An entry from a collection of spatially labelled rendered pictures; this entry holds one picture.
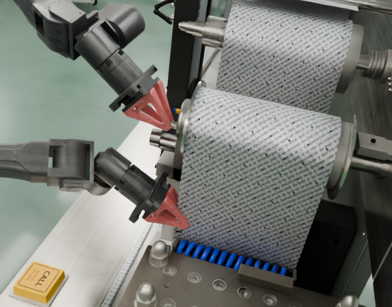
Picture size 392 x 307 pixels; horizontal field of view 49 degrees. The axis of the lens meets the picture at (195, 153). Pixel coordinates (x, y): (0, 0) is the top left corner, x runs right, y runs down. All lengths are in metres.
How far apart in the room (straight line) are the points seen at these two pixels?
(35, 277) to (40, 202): 1.63
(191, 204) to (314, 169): 0.23
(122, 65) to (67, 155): 0.18
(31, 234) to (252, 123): 1.80
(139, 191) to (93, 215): 0.32
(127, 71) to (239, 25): 0.27
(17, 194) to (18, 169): 1.86
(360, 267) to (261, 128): 0.32
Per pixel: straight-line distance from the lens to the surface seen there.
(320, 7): 1.03
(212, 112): 0.70
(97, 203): 1.11
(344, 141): 0.71
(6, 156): 0.75
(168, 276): 0.78
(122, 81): 0.72
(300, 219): 0.76
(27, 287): 0.91
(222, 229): 0.80
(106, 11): 0.79
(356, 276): 0.87
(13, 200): 2.58
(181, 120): 0.73
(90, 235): 1.03
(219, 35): 0.93
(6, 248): 2.31
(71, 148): 0.76
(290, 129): 0.69
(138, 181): 0.77
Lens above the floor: 1.62
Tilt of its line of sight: 33 degrees down
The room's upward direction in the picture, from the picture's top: 8 degrees clockwise
